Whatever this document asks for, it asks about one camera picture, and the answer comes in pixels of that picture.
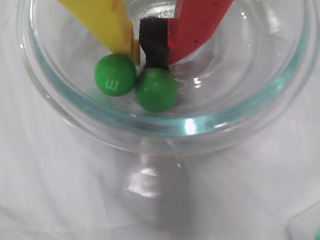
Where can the red gripper right finger foam pad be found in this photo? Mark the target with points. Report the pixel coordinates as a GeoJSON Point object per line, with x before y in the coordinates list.
{"type": "Point", "coordinates": [197, 22]}

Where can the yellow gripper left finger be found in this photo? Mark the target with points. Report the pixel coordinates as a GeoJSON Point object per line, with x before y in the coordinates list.
{"type": "Point", "coordinates": [105, 25]}

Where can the green candy ball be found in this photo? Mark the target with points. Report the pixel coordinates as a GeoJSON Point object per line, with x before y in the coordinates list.
{"type": "Point", "coordinates": [156, 90]}
{"type": "Point", "coordinates": [115, 75]}

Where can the weekly pill organizer box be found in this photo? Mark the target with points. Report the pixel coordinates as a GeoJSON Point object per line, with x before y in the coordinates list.
{"type": "Point", "coordinates": [318, 236]}

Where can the large clear glass bowl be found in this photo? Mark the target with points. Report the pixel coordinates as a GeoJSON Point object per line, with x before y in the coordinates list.
{"type": "Point", "coordinates": [225, 75]}

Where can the white plastic table cover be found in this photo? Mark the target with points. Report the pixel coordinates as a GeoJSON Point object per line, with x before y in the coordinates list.
{"type": "Point", "coordinates": [62, 187]}

